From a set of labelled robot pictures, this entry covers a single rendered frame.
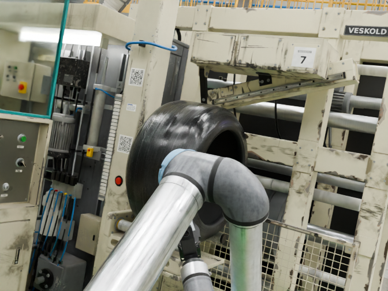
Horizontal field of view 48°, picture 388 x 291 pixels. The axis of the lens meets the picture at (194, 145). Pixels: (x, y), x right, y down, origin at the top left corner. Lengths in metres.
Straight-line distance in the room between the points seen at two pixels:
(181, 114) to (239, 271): 0.67
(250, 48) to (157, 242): 1.21
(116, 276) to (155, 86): 1.17
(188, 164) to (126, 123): 0.89
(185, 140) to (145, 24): 0.61
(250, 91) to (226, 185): 1.08
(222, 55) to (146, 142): 0.61
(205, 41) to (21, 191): 1.04
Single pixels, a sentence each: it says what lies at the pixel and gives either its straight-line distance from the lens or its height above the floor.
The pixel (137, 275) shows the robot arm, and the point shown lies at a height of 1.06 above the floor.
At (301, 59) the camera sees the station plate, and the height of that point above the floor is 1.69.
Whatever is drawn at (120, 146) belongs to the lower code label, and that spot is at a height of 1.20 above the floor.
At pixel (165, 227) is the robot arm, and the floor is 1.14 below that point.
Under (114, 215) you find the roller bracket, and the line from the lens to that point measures 1.81.
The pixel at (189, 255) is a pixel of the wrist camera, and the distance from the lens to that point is 1.46.
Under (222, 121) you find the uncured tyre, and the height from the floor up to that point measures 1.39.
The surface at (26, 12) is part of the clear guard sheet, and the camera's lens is 1.87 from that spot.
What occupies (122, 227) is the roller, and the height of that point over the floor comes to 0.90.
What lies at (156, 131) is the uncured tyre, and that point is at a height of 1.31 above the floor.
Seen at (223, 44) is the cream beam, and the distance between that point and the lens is 2.01.
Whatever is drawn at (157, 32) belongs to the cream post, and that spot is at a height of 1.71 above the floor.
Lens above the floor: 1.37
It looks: 3 degrees down
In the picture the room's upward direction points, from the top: 10 degrees clockwise
